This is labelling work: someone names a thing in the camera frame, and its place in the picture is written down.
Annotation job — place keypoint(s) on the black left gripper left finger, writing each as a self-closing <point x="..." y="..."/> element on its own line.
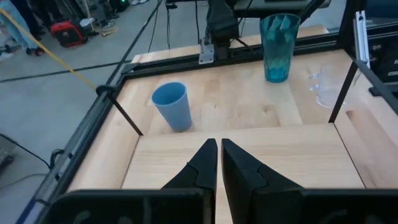
<point x="203" y="168"/>

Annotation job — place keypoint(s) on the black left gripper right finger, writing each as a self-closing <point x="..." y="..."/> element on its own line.
<point x="245" y="186"/>

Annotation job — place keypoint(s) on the blue ribbed plastic cup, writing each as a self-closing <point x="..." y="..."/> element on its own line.
<point x="174" y="109"/>

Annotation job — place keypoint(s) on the clear glass mug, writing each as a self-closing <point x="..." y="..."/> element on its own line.
<point x="326" y="90"/>

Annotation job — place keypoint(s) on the tall teal plastic tumbler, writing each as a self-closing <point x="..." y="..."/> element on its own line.
<point x="278" y="49"/>

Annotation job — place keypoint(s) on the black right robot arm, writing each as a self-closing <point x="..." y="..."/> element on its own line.
<point x="221" y="21"/>

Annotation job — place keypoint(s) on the silver aluminium bar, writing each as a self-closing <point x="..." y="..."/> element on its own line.
<point x="362" y="37"/>

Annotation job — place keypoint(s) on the red equipment case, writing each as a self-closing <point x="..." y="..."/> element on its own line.
<point x="66" y="34"/>

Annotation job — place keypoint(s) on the person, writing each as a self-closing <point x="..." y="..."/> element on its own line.
<point x="15" y="28"/>

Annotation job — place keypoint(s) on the wooden shelf with black frame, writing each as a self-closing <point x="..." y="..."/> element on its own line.
<point x="248" y="155"/>

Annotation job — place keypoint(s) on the black table frame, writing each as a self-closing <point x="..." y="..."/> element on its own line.
<point x="174" y="65"/>

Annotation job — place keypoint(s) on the silver mounting bracket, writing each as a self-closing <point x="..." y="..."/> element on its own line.
<point x="206" y="54"/>

